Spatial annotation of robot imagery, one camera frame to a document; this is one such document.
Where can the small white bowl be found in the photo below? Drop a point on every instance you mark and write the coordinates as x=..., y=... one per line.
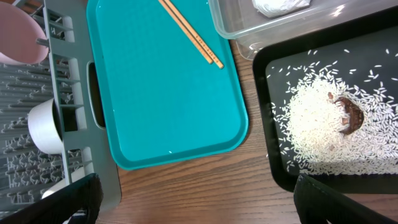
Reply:
x=19, y=33

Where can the brown food lump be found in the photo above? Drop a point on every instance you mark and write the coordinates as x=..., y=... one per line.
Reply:
x=355, y=116

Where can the clear plastic bin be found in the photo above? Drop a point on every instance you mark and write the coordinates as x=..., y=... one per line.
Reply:
x=240, y=21

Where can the white tissue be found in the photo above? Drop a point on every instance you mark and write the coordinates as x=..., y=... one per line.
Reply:
x=273, y=8

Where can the black tray bin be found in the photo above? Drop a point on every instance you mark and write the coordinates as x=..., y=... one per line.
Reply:
x=347, y=184

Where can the white paper cup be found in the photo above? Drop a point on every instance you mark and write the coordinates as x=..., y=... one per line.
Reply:
x=76, y=175

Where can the wooden chopstick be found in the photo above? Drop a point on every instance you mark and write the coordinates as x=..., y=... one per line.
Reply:
x=186, y=32
x=207, y=49

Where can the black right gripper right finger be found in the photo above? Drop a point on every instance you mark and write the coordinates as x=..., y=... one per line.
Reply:
x=316, y=202

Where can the teal plastic tray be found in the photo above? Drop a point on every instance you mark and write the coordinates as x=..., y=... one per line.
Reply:
x=162, y=101

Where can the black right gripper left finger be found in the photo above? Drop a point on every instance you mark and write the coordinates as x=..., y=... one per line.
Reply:
x=78, y=202

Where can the grey dishwasher rack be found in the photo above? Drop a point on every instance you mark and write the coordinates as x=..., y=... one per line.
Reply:
x=68, y=75

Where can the white rice grains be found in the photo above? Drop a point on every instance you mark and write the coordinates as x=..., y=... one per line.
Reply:
x=308, y=123

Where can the grey bowl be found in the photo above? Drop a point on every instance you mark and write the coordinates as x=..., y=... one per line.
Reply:
x=44, y=129

